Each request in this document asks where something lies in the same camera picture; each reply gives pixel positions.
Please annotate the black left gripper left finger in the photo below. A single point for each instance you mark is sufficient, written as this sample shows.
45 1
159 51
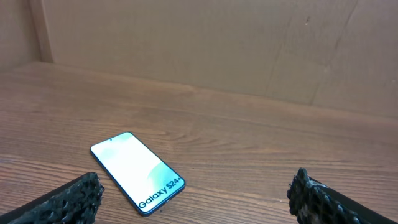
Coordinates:
74 202

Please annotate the Samsung Galaxy smartphone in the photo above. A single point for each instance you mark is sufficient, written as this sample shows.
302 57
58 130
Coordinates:
141 175

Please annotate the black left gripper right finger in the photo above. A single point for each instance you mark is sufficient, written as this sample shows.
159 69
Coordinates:
314 202

